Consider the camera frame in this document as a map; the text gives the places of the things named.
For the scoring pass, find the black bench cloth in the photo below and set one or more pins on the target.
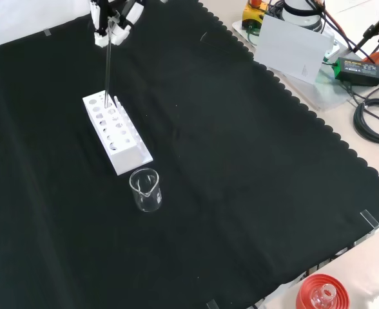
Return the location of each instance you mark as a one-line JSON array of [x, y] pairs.
[[209, 161]]

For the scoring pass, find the clear round-bottom flask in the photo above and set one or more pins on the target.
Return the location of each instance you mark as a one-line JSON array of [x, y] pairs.
[[325, 294]]

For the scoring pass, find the clear acrylic cloth clip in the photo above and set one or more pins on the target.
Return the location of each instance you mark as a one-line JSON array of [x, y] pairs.
[[47, 32], [211, 304], [370, 219]]

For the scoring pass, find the yellow stop button box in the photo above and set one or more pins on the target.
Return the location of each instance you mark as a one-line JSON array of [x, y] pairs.
[[254, 15]]

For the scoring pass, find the pale board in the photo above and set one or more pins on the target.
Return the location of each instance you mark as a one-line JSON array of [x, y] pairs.
[[289, 48]]

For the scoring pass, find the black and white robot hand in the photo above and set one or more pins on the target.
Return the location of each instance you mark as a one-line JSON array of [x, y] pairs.
[[118, 30]]

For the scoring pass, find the white test tube rack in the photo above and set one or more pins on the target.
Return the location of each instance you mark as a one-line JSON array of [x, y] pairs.
[[125, 154]]

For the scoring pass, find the pale translucent base plate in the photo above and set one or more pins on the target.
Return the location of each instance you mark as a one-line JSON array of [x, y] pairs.
[[331, 95]]

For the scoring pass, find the black tripod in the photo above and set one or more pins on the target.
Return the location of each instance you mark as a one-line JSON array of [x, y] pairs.
[[374, 25]]

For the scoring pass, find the black power adapter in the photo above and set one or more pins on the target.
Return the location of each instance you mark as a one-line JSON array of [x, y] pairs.
[[358, 71]]

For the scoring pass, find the clear glass beaker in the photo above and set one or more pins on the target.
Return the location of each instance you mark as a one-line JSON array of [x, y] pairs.
[[147, 199]]

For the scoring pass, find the red ribbed flask stand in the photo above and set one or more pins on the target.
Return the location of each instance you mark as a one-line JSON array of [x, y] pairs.
[[307, 293]]

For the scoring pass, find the orange plastic piece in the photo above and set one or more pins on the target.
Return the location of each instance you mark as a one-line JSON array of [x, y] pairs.
[[377, 57]]

